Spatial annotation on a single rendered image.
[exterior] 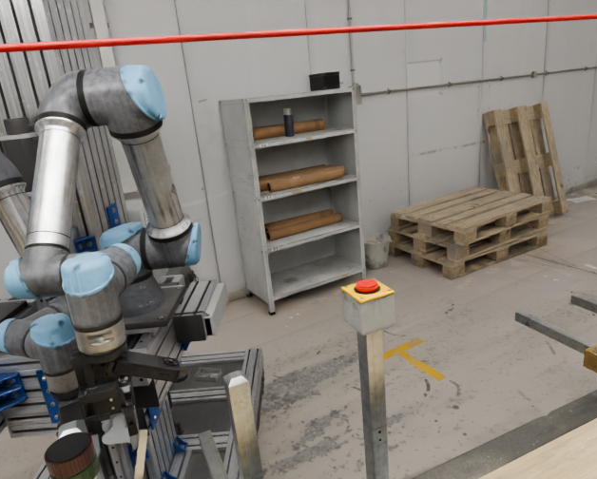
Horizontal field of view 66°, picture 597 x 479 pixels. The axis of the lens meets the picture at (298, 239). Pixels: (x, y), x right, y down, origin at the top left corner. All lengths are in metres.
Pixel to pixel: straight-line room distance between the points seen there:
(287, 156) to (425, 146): 1.52
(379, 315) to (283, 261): 3.09
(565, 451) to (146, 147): 1.03
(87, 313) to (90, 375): 0.12
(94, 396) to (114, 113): 0.55
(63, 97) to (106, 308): 0.47
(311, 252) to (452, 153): 1.85
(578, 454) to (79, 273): 0.91
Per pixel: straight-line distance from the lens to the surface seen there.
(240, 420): 0.83
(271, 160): 3.67
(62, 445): 0.76
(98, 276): 0.77
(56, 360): 1.07
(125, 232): 1.27
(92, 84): 1.05
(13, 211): 1.21
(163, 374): 0.86
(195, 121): 3.45
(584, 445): 1.07
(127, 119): 1.05
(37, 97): 1.51
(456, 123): 4.95
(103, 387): 0.86
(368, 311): 0.81
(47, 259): 0.92
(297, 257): 3.94
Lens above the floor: 1.57
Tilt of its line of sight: 18 degrees down
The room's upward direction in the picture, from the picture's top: 6 degrees counter-clockwise
